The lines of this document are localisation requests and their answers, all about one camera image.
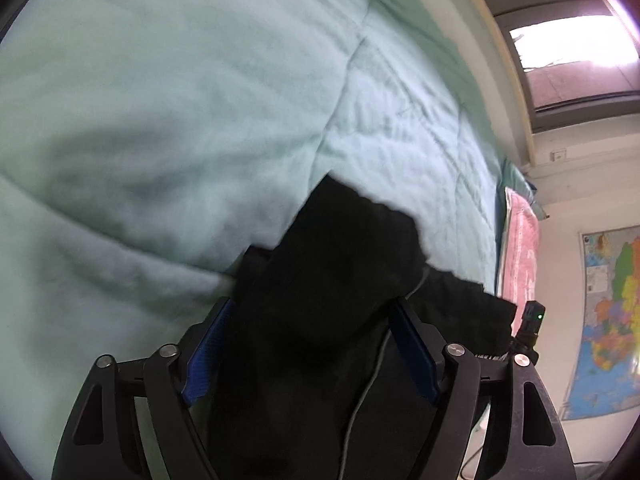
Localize pink pillow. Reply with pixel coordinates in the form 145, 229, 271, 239
499, 187, 544, 332

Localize teal pillow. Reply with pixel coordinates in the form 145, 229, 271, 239
495, 157, 549, 221

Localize black cable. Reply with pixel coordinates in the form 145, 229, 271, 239
461, 437, 490, 480

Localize black hooded jacket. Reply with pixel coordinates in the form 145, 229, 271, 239
207, 172, 518, 480

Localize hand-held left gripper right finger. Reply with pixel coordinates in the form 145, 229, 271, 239
390, 297, 577, 480

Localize colourful wall map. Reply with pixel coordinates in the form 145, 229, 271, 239
560, 225, 640, 422

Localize cream window sill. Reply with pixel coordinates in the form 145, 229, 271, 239
390, 0, 539, 167

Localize dark framed window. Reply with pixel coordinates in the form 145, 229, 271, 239
460, 0, 640, 134

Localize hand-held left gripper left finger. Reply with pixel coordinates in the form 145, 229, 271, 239
50, 296, 236, 480

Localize teal quilt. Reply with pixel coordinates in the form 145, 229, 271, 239
0, 0, 507, 480

